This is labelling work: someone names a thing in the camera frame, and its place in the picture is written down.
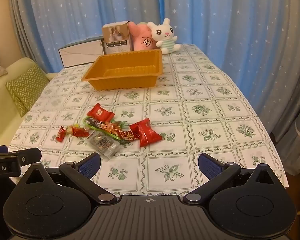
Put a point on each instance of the grey clear snack packet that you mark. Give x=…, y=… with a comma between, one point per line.
x=103, y=143

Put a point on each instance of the red pillow snack packet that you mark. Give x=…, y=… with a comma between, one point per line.
x=140, y=124
x=150, y=136

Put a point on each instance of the brown product box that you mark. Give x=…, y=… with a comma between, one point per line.
x=116, y=40

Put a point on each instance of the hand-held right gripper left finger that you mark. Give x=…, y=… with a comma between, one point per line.
x=90, y=166

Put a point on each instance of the red square snack packet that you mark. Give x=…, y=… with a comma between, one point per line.
x=100, y=112

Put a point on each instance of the green black snack packet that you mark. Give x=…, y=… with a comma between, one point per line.
x=100, y=125

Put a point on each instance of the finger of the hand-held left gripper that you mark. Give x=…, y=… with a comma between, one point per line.
x=30, y=156

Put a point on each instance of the green zigzag cushion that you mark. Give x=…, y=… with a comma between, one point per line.
x=25, y=87

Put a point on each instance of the white cardboard box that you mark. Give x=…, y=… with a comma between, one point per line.
x=77, y=55

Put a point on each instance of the white rabbit plush toy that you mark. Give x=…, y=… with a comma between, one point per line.
x=162, y=33

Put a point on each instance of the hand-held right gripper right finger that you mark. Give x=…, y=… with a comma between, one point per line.
x=209, y=166

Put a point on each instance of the blue starry curtain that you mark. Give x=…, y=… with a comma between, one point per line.
x=215, y=17

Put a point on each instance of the red gold snack packet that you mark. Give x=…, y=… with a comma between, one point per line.
x=127, y=135

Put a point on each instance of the orange plastic tray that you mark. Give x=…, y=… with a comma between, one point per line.
x=140, y=82

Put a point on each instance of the red yellow candy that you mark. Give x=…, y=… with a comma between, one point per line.
x=78, y=131

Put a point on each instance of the pink plush toy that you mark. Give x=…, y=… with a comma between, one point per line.
x=142, y=40

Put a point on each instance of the small red candy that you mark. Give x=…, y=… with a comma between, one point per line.
x=61, y=133

